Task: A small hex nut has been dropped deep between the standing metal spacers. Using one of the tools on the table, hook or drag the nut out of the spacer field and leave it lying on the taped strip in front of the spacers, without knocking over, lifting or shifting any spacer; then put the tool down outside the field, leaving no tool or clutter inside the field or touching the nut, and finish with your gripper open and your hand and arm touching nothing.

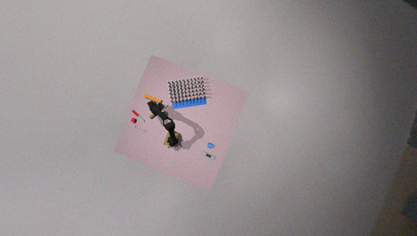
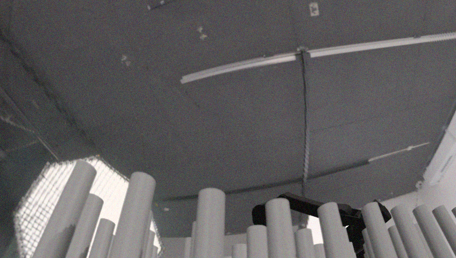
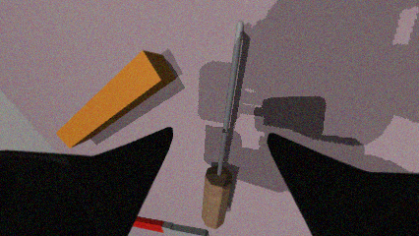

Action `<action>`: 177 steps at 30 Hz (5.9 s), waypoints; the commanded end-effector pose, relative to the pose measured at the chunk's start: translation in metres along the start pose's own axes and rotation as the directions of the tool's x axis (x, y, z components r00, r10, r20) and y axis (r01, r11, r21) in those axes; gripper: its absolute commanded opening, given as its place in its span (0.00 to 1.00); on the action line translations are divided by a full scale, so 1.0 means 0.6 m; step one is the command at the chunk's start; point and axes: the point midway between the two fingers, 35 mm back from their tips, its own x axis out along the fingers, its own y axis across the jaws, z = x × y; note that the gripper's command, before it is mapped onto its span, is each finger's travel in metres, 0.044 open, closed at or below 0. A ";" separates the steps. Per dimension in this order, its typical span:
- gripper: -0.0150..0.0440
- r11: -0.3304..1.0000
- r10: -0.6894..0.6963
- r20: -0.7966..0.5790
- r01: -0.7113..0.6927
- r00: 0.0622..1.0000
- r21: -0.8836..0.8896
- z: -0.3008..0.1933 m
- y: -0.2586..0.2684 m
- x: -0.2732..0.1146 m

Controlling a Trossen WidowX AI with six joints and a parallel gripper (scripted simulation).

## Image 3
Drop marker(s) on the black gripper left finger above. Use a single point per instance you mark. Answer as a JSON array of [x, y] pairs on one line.
[[111, 186]]

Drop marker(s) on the orange rectangular bar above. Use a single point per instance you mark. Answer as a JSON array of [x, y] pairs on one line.
[[144, 75]]

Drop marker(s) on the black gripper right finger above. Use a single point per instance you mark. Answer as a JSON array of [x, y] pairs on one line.
[[336, 198]]

